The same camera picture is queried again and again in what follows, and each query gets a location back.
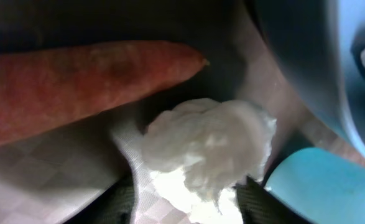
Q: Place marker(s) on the dark brown serving tray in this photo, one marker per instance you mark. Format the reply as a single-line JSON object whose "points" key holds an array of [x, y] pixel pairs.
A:
{"points": [[52, 177]]}

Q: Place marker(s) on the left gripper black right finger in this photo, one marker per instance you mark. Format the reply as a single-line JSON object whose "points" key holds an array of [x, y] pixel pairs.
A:
{"points": [[257, 206]]}

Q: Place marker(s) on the small blue bowl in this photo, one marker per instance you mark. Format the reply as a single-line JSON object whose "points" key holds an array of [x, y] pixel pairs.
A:
{"points": [[320, 186]]}

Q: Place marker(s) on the large blue plate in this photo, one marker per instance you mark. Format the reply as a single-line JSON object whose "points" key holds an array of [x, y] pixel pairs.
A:
{"points": [[317, 45]]}

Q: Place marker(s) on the orange carrot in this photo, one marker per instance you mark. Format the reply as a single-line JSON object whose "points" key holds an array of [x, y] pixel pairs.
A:
{"points": [[46, 89]]}

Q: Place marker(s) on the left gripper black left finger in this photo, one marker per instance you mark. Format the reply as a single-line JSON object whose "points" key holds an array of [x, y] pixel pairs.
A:
{"points": [[114, 206]]}

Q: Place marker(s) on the white tissue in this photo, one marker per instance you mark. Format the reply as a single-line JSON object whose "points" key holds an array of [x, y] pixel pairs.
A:
{"points": [[200, 149]]}

